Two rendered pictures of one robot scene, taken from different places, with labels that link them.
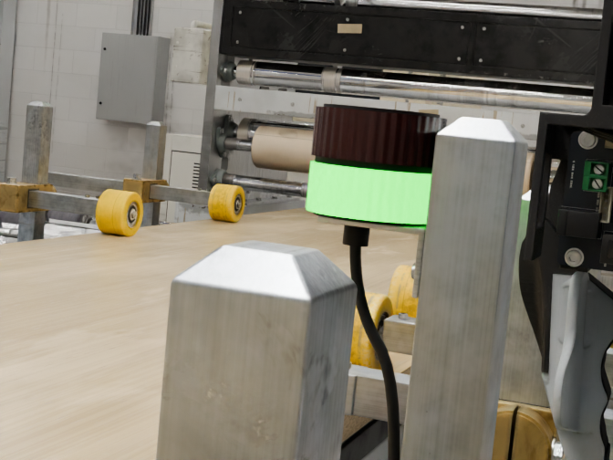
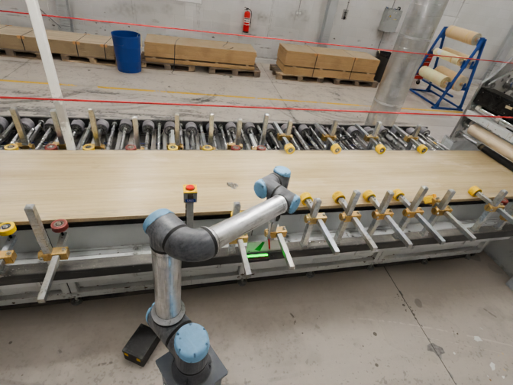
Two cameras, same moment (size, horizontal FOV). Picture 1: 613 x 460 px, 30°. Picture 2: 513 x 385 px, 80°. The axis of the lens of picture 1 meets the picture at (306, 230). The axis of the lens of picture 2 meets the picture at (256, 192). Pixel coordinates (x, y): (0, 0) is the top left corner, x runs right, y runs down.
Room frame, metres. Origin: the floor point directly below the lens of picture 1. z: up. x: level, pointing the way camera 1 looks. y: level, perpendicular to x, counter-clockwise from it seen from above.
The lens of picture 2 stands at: (-0.46, -1.09, 2.20)
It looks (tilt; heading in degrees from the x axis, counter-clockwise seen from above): 37 degrees down; 52
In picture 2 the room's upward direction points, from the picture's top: 10 degrees clockwise
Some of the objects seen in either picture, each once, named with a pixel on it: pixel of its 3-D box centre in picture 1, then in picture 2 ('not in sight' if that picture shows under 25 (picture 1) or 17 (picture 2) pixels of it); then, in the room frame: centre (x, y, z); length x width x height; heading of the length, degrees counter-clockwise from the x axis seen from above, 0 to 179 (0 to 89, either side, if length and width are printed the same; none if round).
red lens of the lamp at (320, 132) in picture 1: (379, 136); not in sight; (0.52, -0.03, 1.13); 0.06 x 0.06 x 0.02
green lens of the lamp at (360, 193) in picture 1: (373, 191); not in sight; (0.52, -0.03, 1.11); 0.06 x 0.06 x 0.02
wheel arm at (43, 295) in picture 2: not in sight; (53, 264); (-0.66, 0.25, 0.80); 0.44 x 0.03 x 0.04; 71
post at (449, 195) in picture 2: not in sight; (435, 215); (1.69, -0.48, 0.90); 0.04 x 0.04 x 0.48; 71
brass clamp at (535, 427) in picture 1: (526, 426); (314, 218); (0.76, -0.16, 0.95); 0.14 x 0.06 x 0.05; 161
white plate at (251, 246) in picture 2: not in sight; (266, 246); (0.47, -0.09, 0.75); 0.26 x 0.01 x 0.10; 161
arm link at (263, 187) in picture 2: not in sight; (268, 186); (0.32, -0.17, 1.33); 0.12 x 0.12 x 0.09; 15
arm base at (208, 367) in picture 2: not in sight; (191, 361); (-0.20, -0.48, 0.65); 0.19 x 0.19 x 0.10
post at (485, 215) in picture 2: not in sight; (485, 214); (2.16, -0.64, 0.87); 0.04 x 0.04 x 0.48; 71
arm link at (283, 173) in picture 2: not in sight; (280, 179); (0.43, -0.13, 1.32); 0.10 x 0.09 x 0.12; 15
